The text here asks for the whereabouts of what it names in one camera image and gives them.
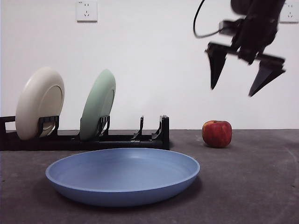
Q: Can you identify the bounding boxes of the white wall outlet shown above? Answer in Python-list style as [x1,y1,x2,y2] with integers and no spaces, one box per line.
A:
[76,0,98,23]
[279,0,299,24]

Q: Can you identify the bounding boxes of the white plate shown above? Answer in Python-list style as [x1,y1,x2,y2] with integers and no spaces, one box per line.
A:
[15,67,65,141]

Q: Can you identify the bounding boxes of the black plate rack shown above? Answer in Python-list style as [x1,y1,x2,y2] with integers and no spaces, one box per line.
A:
[0,115,170,152]

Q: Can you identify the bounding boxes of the black cable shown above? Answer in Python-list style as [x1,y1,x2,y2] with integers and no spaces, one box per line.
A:
[192,0,222,39]

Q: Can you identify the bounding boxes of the red apple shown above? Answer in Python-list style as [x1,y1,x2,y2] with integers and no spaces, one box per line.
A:
[202,120,233,148]

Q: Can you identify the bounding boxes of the blue plate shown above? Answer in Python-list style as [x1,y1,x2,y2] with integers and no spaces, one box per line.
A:
[45,147,201,208]

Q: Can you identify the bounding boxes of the green plate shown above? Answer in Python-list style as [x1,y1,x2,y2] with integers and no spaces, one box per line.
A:
[79,69,117,141]

